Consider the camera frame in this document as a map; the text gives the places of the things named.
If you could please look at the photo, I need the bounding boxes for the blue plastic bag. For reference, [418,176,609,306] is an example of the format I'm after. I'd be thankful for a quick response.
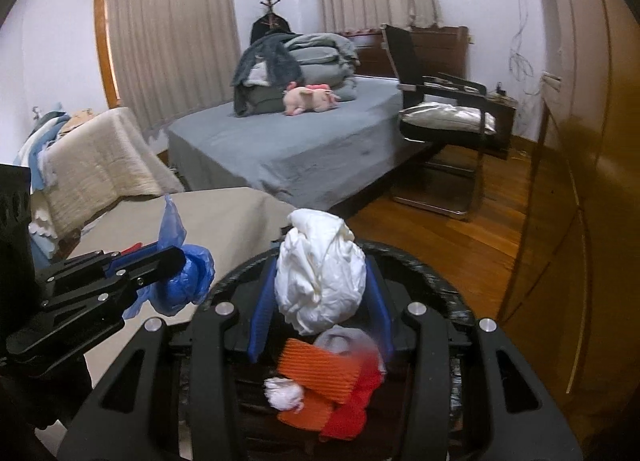
[122,196,215,320]

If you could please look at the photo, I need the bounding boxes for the red knitted glove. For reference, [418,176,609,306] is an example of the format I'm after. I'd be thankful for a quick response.
[320,351,385,441]
[120,242,143,255]

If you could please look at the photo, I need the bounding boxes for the grey sock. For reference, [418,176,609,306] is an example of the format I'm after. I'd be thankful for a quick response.
[314,325,386,374]

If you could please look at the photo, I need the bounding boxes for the white tissue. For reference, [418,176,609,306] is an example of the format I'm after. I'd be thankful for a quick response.
[274,209,367,335]

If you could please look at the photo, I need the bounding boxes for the black lined trash bin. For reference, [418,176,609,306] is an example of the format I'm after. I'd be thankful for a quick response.
[184,239,478,461]

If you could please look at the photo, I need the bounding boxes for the blue white scalloped cloth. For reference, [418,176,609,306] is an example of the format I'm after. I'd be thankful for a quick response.
[14,109,70,268]

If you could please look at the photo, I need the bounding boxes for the beige quilted cover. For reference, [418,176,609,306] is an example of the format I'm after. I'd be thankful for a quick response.
[46,107,183,239]

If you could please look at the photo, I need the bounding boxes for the grey sheet bed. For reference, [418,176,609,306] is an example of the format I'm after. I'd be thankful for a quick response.
[167,77,422,211]

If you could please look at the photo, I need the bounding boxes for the left beige curtain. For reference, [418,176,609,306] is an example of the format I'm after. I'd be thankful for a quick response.
[106,0,240,131]

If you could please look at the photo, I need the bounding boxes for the pink plush pig toy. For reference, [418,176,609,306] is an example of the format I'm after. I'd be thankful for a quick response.
[283,82,341,117]

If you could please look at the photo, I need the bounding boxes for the folded grey blanket pile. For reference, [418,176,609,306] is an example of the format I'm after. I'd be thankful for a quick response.
[284,32,360,102]

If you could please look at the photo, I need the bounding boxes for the wooden coat rack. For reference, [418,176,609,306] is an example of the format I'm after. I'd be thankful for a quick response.
[260,0,280,29]

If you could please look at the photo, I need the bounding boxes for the wooden nightstand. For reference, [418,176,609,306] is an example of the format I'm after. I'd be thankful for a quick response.
[484,91,518,160]

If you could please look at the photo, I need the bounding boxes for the black office chair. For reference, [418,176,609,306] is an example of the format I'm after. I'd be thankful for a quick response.
[382,25,496,221]

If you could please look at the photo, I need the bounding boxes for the silver cushion on chair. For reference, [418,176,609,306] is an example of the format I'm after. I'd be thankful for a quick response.
[399,102,483,133]

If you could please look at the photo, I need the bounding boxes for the dark wooden headboard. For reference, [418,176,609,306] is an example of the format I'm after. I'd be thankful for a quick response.
[341,26,470,79]

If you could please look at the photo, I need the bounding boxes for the hanging wall cables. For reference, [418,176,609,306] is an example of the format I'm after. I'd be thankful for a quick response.
[502,0,544,97]

